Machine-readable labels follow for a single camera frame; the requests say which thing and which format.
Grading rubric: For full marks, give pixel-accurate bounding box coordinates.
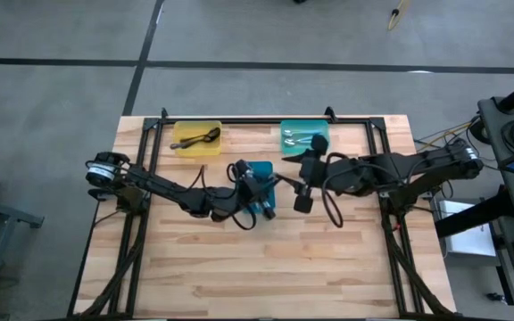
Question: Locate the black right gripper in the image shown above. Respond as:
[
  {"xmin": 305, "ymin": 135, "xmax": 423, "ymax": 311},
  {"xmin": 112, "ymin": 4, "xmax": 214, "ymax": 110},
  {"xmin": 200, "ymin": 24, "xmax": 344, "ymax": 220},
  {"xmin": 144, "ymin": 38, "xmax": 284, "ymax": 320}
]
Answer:
[{"xmin": 276, "ymin": 133, "xmax": 331, "ymax": 215}]

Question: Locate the white flat box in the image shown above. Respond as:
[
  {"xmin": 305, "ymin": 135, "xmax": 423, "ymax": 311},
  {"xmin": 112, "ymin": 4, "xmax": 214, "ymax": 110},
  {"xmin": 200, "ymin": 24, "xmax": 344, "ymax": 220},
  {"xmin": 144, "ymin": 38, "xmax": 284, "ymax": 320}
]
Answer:
[{"xmin": 437, "ymin": 199, "xmax": 498, "ymax": 259}]

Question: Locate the teal translucent plastic bin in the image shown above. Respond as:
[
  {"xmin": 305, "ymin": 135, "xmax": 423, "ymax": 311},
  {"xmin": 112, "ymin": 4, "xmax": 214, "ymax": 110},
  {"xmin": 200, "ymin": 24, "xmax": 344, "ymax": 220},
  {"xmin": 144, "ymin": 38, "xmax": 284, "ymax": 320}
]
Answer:
[{"xmin": 279, "ymin": 119, "xmax": 331, "ymax": 156}]

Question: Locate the yellow extension cord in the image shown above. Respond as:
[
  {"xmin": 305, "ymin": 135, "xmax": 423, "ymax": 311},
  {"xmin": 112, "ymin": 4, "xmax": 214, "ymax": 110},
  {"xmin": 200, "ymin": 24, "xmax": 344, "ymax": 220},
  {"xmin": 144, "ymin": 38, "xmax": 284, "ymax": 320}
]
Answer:
[{"xmin": 386, "ymin": 0, "xmax": 408, "ymax": 31}]

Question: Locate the black aluminium table frame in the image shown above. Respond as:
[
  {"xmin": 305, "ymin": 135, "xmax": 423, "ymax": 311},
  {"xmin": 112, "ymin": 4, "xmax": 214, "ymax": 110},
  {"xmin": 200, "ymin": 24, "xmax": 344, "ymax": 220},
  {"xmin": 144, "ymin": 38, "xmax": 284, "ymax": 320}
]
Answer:
[{"xmin": 71, "ymin": 105, "xmax": 459, "ymax": 321}]

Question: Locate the blue plastic bin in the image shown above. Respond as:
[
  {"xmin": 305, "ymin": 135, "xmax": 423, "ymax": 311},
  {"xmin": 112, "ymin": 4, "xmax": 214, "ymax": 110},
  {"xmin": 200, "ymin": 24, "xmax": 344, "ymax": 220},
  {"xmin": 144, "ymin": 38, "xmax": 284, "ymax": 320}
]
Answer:
[{"xmin": 243, "ymin": 160, "xmax": 277, "ymax": 211}]

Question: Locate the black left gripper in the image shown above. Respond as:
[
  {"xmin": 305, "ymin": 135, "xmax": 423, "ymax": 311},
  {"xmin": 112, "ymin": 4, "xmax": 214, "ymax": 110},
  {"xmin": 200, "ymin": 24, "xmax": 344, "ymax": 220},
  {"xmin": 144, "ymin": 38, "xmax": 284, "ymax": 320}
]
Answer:
[{"xmin": 233, "ymin": 159, "xmax": 282, "ymax": 220}]

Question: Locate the yellow translucent plastic bin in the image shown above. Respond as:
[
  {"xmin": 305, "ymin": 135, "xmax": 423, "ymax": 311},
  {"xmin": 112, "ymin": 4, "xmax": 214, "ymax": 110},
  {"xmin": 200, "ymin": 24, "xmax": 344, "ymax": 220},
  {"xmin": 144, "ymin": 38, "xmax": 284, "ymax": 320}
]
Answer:
[{"xmin": 173, "ymin": 119, "xmax": 223, "ymax": 158}]

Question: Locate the yellow cable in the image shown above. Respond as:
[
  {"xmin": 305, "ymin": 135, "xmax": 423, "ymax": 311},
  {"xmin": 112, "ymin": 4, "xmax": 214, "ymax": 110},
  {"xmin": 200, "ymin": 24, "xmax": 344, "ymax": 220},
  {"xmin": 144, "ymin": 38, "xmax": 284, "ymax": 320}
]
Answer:
[{"xmin": 415, "ymin": 120, "xmax": 479, "ymax": 151}]

